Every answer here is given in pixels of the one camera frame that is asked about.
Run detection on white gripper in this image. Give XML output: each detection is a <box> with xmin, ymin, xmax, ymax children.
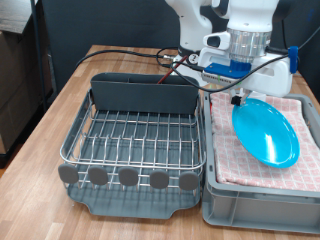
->
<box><xmin>198</xmin><ymin>46</ymin><xmax>295</xmax><ymax>107</ymax></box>

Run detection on blue plate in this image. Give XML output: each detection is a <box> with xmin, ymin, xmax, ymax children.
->
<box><xmin>231</xmin><ymin>97</ymin><xmax>300</xmax><ymax>169</ymax></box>

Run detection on brown wooden spoon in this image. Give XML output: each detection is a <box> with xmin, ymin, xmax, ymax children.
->
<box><xmin>157</xmin><ymin>54</ymin><xmax>188</xmax><ymax>84</ymax></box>

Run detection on grey dish drying rack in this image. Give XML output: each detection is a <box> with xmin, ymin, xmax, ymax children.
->
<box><xmin>61</xmin><ymin>88</ymin><xmax>204</xmax><ymax>220</ymax></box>

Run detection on pink checkered towel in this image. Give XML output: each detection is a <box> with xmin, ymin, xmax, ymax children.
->
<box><xmin>209</xmin><ymin>91</ymin><xmax>320</xmax><ymax>193</ymax></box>

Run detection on dark grey utensil caddy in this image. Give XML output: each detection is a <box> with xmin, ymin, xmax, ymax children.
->
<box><xmin>89</xmin><ymin>72</ymin><xmax>200</xmax><ymax>115</ymax></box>

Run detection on grey plastic crate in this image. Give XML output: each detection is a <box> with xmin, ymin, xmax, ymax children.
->
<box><xmin>201</xmin><ymin>88</ymin><xmax>320</xmax><ymax>234</ymax></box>

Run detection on black metal pole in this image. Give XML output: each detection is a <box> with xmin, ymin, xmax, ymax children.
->
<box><xmin>29</xmin><ymin>0</ymin><xmax>50</xmax><ymax>114</ymax></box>

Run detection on wooden shelf board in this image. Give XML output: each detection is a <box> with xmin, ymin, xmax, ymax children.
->
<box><xmin>0</xmin><ymin>0</ymin><xmax>40</xmax><ymax>35</ymax></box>

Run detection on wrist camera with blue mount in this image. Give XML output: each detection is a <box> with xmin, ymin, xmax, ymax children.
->
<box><xmin>201</xmin><ymin>59</ymin><xmax>252</xmax><ymax>85</ymax></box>

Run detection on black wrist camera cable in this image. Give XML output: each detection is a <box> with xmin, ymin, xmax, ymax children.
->
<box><xmin>169</xmin><ymin>26</ymin><xmax>320</xmax><ymax>94</ymax></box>

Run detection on blue cable clip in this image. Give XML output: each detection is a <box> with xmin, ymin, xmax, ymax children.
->
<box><xmin>287</xmin><ymin>45</ymin><xmax>300</xmax><ymax>74</ymax></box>

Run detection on black hanging background cable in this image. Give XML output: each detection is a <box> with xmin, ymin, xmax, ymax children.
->
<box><xmin>281</xmin><ymin>18</ymin><xmax>308</xmax><ymax>81</ymax></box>

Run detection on black cable on table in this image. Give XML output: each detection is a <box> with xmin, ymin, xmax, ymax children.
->
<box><xmin>74</xmin><ymin>46</ymin><xmax>180</xmax><ymax>69</ymax></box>

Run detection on steel wire dish rack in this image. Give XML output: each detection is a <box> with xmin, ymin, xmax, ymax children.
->
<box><xmin>57</xmin><ymin>88</ymin><xmax>207</xmax><ymax>193</ymax></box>

